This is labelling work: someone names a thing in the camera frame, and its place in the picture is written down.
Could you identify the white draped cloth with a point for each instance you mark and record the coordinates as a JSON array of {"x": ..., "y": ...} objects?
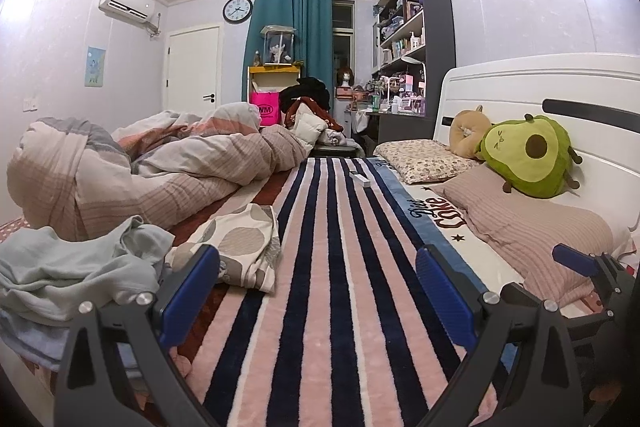
[{"x": 362, "y": 127}]

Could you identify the green avocado plush toy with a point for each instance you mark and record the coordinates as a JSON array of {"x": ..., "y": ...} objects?
[{"x": 525, "y": 162}]

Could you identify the pink striped duvet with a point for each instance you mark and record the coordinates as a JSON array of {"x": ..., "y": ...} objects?
[{"x": 150, "y": 187}]

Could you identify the grey shelf unit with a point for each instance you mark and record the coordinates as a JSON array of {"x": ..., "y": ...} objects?
[{"x": 440, "y": 57}]

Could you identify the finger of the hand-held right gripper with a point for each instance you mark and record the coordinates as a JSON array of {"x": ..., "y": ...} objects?
[
  {"x": 520, "y": 293},
  {"x": 575, "y": 259}
]

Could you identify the clear display case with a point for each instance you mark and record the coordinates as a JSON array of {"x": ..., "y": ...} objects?
[{"x": 277, "y": 47}]

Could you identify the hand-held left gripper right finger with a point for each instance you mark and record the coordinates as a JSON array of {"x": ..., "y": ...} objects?
[{"x": 445, "y": 297}]

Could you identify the white desk lamp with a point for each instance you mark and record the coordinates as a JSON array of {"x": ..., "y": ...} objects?
[{"x": 412, "y": 59}]

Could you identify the white light switch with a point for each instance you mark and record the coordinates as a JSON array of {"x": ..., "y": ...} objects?
[{"x": 31, "y": 104}]

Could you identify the white headboard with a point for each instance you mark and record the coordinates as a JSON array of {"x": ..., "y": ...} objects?
[{"x": 590, "y": 82}]

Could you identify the grey cluttered desk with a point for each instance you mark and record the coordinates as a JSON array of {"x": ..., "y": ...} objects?
[{"x": 405, "y": 129}]

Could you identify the white puffer jacket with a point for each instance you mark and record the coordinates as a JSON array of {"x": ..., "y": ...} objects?
[{"x": 307, "y": 127}]

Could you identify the blue wall poster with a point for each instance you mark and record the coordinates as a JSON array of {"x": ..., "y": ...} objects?
[{"x": 95, "y": 66}]

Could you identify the pink shopping bag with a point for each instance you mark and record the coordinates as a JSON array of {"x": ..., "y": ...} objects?
[{"x": 265, "y": 109}]

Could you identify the striped pink navy blanket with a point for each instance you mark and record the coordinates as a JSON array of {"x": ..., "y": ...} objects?
[{"x": 325, "y": 307}]

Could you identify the white door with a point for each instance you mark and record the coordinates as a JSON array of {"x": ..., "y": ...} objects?
[{"x": 192, "y": 72}]

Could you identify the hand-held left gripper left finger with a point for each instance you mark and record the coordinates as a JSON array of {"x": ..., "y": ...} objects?
[{"x": 190, "y": 292}]

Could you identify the brown plush toy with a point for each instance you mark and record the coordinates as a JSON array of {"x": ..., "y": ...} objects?
[{"x": 467, "y": 132}]

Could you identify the dark stool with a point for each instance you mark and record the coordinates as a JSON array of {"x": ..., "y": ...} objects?
[{"x": 340, "y": 152}]

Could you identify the blue cloth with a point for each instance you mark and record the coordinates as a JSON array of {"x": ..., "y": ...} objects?
[{"x": 35, "y": 339}]

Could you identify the window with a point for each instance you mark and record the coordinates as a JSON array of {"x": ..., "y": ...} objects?
[{"x": 342, "y": 42}]

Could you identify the small white box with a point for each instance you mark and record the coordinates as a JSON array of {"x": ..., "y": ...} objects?
[{"x": 360, "y": 178}]

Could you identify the pink ribbed pillow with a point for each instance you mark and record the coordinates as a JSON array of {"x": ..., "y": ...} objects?
[{"x": 525, "y": 227}]

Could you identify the light blue pants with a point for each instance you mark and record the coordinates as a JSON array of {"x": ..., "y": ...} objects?
[{"x": 65, "y": 267}]

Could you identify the wig head mannequin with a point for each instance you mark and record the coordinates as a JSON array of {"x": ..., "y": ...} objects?
[{"x": 345, "y": 77}]

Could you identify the black clothing pile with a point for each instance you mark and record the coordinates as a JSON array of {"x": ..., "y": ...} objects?
[{"x": 312, "y": 89}]

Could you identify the floral pillow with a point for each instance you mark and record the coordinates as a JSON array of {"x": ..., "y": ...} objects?
[{"x": 425, "y": 159}]

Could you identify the teal curtain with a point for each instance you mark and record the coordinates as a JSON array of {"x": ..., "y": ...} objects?
[{"x": 312, "y": 42}]

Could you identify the brown patterned bed sheet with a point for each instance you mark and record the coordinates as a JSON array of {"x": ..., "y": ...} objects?
[{"x": 250, "y": 197}]

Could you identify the grey folded cloth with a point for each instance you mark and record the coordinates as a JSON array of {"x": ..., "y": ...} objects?
[{"x": 334, "y": 138}]

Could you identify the round wall clock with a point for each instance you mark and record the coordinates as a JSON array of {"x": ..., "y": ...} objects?
[{"x": 238, "y": 10}]

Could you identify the white spotted cloth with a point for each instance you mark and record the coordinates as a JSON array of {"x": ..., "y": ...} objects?
[{"x": 240, "y": 237}]

